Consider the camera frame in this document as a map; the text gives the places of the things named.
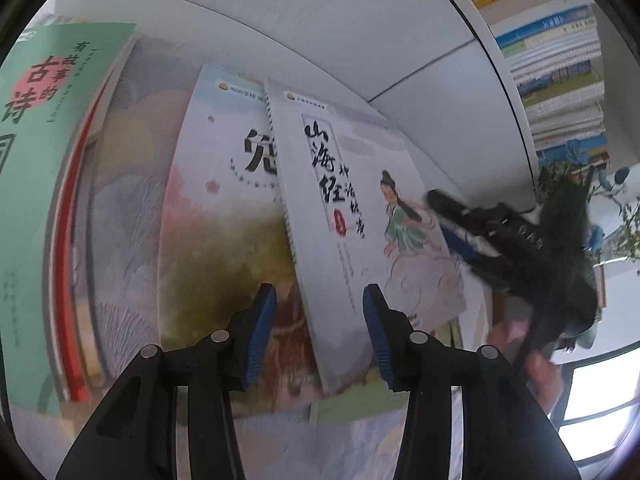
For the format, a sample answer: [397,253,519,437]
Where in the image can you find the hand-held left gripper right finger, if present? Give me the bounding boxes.
[362,283,583,480]

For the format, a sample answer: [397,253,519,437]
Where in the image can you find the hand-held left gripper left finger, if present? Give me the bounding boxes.
[55,283,278,480]

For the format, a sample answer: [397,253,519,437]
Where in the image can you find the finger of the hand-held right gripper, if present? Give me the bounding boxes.
[440,225,506,286]
[425,189,506,241]

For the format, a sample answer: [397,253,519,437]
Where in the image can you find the white spiral-bound book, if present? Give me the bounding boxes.
[263,76,469,395]

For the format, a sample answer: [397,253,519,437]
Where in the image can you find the pastel illustrated book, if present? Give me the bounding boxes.
[157,64,326,418]

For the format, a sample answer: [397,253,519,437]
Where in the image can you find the row of white blue books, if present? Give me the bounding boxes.
[492,5,613,163]

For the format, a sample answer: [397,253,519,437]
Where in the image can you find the person's right hand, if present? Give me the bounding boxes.
[487,322,568,411]

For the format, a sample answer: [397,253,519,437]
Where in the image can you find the blue artificial flowers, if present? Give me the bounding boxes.
[537,137,640,266]

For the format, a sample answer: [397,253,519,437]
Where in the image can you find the bright window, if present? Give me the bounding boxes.
[552,350,640,466]

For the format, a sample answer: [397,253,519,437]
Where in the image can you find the green book with red circle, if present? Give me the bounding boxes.
[0,22,137,408]

